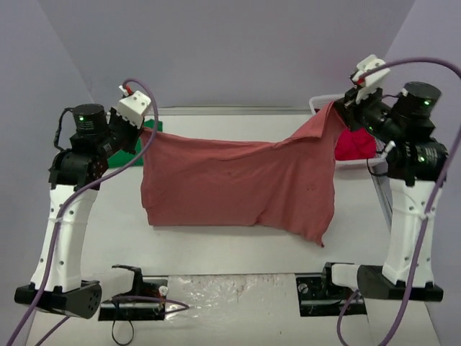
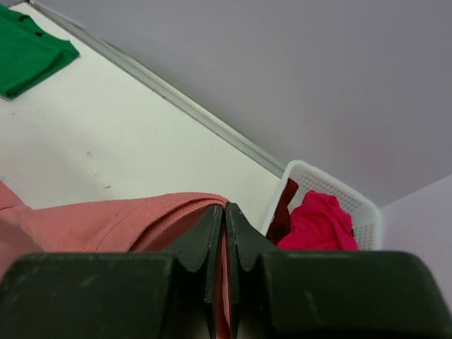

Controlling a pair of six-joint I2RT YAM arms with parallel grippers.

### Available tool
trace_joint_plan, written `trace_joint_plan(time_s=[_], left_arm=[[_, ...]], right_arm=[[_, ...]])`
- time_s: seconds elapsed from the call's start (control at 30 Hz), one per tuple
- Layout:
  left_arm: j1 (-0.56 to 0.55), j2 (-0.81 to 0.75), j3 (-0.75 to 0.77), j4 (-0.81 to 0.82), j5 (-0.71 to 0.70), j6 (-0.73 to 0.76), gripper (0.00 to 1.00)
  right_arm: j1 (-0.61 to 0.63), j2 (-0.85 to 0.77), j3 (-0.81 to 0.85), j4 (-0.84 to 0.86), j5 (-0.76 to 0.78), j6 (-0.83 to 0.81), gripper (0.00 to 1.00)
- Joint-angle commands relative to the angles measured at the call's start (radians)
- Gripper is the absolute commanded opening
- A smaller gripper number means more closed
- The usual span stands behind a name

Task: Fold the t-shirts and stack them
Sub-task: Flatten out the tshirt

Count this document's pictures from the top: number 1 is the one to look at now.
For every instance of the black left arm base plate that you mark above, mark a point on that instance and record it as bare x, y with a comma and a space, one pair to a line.
129, 295

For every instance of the magenta crumpled t-shirt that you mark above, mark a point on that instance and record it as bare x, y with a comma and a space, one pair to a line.
355, 146

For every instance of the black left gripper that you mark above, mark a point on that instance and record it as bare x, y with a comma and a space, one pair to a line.
131, 133

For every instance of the white plastic basket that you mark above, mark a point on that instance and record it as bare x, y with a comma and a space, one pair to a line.
363, 162

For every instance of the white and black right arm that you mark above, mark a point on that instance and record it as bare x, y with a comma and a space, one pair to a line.
415, 161

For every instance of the salmon pink t-shirt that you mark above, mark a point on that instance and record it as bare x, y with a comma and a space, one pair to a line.
287, 185

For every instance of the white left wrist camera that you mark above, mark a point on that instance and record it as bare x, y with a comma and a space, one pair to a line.
134, 108

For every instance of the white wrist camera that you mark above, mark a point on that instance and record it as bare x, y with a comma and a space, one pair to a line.
134, 108
368, 85

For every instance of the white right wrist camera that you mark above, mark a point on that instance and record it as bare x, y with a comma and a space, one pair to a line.
368, 85

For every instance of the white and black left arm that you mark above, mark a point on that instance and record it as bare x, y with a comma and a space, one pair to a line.
75, 178

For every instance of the green folded t-shirt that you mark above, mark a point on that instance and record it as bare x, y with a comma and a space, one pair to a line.
121, 158

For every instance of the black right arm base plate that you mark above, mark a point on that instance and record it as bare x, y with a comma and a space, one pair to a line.
318, 298

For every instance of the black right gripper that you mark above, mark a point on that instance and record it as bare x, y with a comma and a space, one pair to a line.
350, 107

